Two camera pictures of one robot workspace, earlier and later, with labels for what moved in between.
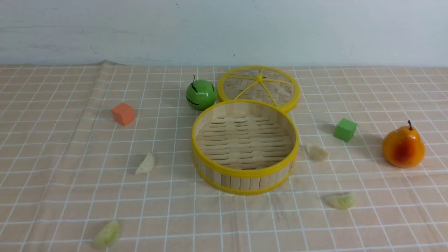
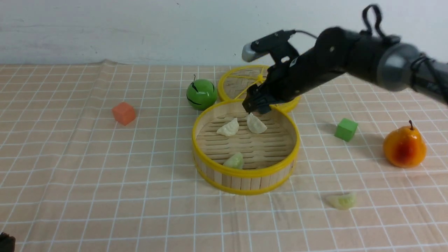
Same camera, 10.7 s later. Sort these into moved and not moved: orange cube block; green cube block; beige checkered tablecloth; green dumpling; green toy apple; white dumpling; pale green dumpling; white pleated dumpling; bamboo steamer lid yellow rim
Moved: white dumpling; green dumpling; white pleated dumpling
Not moved: green cube block; green toy apple; pale green dumpling; orange cube block; beige checkered tablecloth; bamboo steamer lid yellow rim
